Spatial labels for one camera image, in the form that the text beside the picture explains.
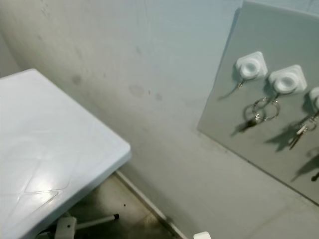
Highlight white table leg tube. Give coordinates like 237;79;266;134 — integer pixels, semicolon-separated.
75;214;120;231

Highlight grey wall board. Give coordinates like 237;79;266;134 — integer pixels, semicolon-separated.
197;0;319;206

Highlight white square wall hook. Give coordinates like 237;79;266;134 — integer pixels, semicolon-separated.
235;51;268;81
308;87;319;112
268;65;307;95

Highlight silver keys bunch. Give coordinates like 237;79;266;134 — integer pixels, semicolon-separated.
288;112;319;150

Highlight silver key rings with key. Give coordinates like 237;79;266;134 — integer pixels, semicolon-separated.
244;95;280;126

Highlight white plastic folding table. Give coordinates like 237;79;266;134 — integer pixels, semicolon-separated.
0;68;133;239

